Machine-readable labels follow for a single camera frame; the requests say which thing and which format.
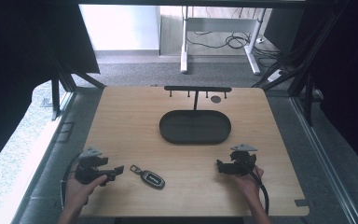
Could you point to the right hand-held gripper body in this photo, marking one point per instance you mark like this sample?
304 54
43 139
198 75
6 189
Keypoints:
241 161

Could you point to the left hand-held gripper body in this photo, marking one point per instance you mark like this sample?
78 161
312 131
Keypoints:
88 169

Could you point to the person's right hand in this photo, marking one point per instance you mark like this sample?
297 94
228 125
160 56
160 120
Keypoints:
249 183

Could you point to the person's left hand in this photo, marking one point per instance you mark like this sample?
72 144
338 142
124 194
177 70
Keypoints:
79 191

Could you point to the black car key fob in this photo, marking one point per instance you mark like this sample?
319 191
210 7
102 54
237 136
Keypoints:
152 179

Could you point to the black key rack with tray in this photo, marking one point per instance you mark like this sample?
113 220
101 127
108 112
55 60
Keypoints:
195 127

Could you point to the round grey table grommet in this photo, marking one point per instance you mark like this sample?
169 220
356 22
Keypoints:
216 99

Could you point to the black metal stand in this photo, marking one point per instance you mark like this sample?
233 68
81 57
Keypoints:
62 84
304 71

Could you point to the white power strip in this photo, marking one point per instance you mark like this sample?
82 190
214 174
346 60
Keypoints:
276 75

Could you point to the black curtain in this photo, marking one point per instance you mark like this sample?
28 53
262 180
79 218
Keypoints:
18 62
351 77

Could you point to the white desk frame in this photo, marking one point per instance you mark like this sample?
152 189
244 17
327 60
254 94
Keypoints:
251 56

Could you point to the white wall panel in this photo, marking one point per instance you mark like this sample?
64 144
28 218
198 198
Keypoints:
119 28

